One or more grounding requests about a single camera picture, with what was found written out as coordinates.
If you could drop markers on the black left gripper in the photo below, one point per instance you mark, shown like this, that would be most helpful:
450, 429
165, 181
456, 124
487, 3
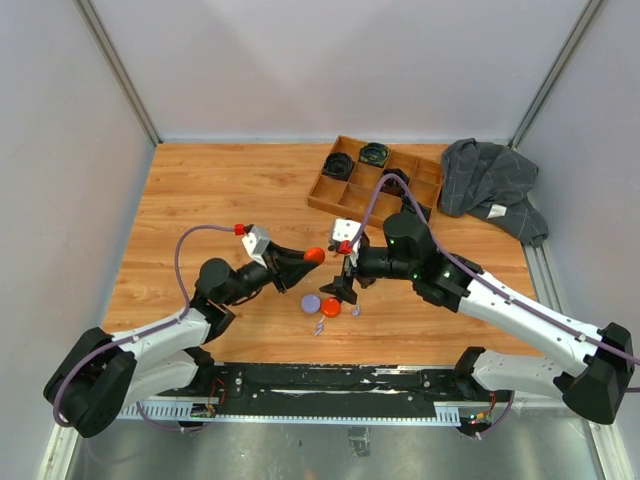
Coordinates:
292, 266

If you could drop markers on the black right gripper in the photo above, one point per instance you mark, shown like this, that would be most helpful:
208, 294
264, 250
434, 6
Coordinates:
342, 285

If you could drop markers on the orange earbud case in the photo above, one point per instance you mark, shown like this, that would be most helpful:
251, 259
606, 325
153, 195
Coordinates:
315, 255
330, 307

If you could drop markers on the purple earbud case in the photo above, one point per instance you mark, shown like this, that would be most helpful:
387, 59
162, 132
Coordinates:
311, 304

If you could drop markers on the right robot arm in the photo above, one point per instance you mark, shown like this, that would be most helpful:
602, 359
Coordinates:
586, 367

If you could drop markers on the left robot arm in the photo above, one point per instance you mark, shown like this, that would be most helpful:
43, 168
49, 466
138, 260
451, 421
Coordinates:
105, 373

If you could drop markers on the wooden compartment tray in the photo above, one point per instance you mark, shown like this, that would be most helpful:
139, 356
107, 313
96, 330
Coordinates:
350, 198

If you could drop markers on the dark red rolled belt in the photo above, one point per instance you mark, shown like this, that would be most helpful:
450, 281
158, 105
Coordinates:
391, 185

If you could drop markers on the dark green rolled belt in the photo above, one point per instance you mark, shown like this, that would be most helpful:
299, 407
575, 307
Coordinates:
409, 206

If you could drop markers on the grey crumpled cloth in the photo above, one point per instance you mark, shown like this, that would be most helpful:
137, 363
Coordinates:
491, 182

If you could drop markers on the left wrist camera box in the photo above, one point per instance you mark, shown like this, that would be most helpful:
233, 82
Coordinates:
255, 242

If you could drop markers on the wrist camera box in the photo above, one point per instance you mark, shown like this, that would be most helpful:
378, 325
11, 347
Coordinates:
255, 242
342, 234

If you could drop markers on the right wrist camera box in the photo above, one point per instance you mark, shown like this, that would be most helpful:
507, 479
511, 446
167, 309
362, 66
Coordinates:
342, 234

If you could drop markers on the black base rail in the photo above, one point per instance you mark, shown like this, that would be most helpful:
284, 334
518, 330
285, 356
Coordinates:
327, 393

